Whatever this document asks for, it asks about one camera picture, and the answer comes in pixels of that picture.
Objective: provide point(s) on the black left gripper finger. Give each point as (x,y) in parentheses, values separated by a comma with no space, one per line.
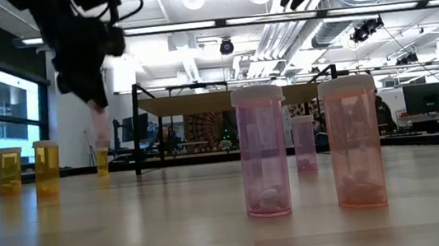
(66,84)
(93,87)

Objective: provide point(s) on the orange pill bottle white cap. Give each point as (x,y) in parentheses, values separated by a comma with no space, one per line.
(47,167)
(102,163)
(10,171)

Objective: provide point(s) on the pink pill bottle white cap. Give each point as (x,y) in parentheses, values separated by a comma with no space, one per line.
(305,146)
(264,155)

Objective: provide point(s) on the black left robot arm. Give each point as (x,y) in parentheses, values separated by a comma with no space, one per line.
(35,1)

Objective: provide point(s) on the black computer monitor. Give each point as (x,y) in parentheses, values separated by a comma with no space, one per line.
(136,128)
(426,98)

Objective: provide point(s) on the large glass window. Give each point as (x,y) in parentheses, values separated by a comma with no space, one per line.
(10,101)

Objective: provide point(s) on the black track light cluster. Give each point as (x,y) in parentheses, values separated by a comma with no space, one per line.
(364,32)

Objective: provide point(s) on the black round spotlight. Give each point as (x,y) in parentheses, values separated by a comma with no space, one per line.
(407,59)
(226,47)

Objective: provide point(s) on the person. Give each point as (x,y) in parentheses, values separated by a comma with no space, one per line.
(385,116)
(166,139)

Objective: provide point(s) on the long linear light bar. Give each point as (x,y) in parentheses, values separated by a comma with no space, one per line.
(169,28)

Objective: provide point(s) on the brown patterned tapestry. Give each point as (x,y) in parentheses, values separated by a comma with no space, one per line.
(204,131)

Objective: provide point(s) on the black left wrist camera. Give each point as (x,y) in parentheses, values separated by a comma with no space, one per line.
(115,41)

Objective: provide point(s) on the wooden shelf black metal frame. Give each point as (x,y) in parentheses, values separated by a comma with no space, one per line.
(200,103)

